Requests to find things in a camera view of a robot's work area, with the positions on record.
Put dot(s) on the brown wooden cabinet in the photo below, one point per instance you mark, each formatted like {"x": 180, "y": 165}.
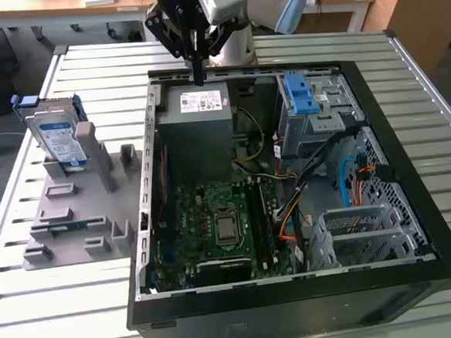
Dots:
{"x": 423, "y": 8}

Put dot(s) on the metal disk bay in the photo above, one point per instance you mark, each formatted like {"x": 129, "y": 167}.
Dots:
{"x": 369, "y": 238}

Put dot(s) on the black CPU socket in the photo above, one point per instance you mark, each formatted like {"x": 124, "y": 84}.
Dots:
{"x": 224, "y": 211}

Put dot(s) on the green motherboard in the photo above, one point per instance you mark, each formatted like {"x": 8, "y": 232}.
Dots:
{"x": 198, "y": 217}

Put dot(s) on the black RAM stick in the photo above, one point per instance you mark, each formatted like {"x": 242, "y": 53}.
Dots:
{"x": 267, "y": 220}

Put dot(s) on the black PC case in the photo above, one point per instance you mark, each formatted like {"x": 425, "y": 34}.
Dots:
{"x": 259, "y": 313}

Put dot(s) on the hard disk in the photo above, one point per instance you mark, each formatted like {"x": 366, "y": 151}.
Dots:
{"x": 59, "y": 142}

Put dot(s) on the silver CPU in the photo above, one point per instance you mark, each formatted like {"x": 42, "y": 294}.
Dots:
{"x": 226, "y": 229}

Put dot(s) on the metal optical drive cage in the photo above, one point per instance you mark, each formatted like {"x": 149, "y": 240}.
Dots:
{"x": 323, "y": 125}

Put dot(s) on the grey parts rack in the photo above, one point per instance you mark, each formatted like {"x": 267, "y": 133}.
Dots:
{"x": 84, "y": 202}

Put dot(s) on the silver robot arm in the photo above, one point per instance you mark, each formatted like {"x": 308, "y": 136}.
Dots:
{"x": 236, "y": 44}

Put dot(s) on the grey power supply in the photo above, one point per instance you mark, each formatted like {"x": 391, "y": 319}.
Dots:
{"x": 197, "y": 148}

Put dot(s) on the blue drive latch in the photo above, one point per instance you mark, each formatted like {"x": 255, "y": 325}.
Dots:
{"x": 299, "y": 94}

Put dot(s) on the black graphics card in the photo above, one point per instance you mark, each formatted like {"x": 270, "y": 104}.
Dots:
{"x": 223, "y": 271}

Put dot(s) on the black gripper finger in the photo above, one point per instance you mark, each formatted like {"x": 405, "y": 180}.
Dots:
{"x": 170, "y": 37}
{"x": 220, "y": 38}

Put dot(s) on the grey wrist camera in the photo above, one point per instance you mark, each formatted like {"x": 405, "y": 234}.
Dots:
{"x": 225, "y": 2}

